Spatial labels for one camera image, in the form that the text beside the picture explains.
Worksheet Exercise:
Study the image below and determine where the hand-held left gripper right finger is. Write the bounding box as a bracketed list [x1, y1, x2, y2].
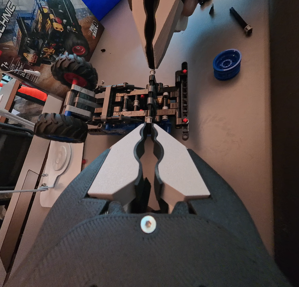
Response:
[151, 122, 211, 214]

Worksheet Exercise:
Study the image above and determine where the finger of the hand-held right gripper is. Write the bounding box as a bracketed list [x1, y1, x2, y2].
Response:
[126, 0, 156, 69]
[151, 0, 189, 69]

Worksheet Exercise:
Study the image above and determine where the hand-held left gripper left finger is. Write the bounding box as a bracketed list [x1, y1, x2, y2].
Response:
[88, 122, 150, 214]

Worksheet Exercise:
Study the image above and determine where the long black toy axle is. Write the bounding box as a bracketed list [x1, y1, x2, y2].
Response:
[146, 69, 156, 128]

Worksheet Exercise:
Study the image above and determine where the blue toy wheel rim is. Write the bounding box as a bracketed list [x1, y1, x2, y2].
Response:
[213, 49, 242, 81]

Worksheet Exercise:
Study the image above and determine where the Lego monster truck model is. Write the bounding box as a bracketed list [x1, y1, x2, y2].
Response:
[34, 53, 189, 144]

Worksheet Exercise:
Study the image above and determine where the grey desk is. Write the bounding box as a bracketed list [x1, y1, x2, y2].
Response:
[82, 0, 275, 255]

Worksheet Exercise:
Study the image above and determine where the person's right hand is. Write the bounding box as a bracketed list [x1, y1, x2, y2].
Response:
[184, 0, 199, 17]

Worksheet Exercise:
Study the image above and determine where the blue storage bin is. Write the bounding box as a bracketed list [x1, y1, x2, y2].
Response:
[71, 0, 126, 21]

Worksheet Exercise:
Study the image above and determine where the black toy axle grey end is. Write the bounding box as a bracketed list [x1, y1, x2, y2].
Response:
[229, 7, 253, 36]

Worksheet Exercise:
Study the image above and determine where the toy truck cardboard box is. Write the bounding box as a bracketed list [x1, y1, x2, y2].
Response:
[0, 0, 105, 98]

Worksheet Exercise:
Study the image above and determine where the bright orange object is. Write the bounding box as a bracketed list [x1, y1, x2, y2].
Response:
[17, 86, 47, 101]

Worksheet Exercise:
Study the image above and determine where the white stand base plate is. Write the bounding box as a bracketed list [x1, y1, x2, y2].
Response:
[40, 141, 84, 208]

